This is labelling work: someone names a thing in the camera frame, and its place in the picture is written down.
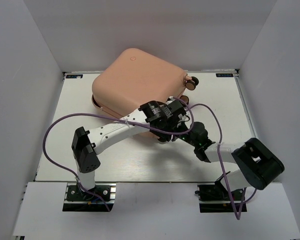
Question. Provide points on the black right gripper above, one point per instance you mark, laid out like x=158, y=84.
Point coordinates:
x=174, y=137

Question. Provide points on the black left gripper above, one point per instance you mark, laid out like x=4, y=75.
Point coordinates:
x=162, y=135

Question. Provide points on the pink suitcase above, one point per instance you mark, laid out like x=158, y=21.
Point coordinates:
x=136, y=78

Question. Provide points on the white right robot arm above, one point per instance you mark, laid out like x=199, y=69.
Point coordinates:
x=257, y=165

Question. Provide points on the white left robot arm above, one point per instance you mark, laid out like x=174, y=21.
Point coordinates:
x=88, y=144

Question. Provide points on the small dark label sticker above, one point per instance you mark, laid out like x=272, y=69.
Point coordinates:
x=224, y=75
x=74, y=76

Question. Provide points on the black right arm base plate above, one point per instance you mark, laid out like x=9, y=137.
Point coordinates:
x=213, y=200

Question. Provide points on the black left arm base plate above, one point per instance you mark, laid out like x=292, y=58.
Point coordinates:
x=76, y=200

